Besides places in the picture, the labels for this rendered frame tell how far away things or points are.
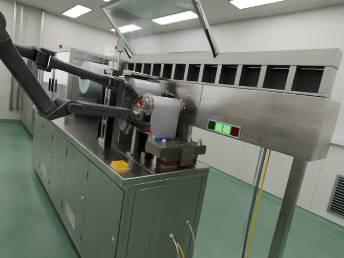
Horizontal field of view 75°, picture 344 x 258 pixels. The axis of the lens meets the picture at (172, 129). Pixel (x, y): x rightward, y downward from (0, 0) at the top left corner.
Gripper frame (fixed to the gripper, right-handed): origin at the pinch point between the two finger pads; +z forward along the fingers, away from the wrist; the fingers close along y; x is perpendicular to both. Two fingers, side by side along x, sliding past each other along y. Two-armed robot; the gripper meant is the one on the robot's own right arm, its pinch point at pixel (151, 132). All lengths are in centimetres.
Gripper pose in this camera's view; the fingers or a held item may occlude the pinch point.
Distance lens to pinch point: 146.8
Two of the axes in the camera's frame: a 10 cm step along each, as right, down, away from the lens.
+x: 5.1, -8.5, 1.7
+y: 6.4, 2.3, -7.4
